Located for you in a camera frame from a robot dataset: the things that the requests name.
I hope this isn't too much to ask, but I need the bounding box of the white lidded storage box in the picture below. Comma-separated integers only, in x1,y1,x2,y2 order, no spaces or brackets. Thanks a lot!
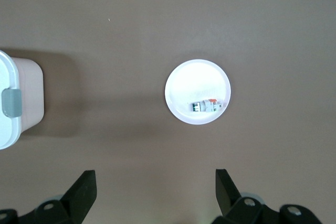
0,49,45,151

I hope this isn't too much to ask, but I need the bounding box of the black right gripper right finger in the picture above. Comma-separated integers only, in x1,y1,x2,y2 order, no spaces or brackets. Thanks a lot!
212,168,324,224

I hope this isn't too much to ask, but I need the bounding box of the white green circuit breaker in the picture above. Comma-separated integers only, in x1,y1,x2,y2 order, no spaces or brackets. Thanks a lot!
191,98,224,113

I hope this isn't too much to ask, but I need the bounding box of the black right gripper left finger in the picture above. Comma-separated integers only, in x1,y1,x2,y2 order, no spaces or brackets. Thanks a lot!
0,170,98,224

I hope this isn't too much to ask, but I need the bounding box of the pink round plate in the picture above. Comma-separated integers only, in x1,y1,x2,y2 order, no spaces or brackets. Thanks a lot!
164,59,233,125

